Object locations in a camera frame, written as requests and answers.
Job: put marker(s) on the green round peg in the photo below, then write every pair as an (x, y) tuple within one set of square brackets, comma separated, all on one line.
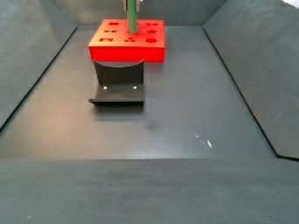
[(132, 16)]

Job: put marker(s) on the red shape-hole board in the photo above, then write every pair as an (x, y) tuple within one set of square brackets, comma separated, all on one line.
[(113, 44)]

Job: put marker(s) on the black curved peg holder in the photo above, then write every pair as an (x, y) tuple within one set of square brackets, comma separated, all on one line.
[(121, 84)]

